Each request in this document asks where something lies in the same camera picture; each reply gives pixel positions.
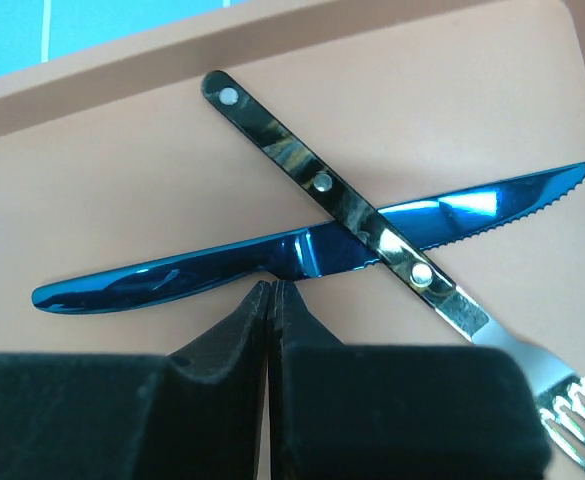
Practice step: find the orange plastic tray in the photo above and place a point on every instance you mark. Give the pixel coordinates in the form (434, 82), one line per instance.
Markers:
(112, 156)

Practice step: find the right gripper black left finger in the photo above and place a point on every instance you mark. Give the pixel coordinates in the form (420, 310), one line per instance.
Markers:
(193, 414)

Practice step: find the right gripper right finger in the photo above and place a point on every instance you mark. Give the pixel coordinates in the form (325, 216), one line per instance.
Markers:
(352, 411)

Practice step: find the silver metal fork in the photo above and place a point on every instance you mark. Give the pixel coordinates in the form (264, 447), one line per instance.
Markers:
(558, 390)

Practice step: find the blue patterned knife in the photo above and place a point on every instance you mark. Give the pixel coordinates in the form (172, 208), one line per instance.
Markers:
(312, 251)

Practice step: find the blue checked tablecloth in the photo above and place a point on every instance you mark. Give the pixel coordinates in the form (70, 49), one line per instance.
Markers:
(36, 31)

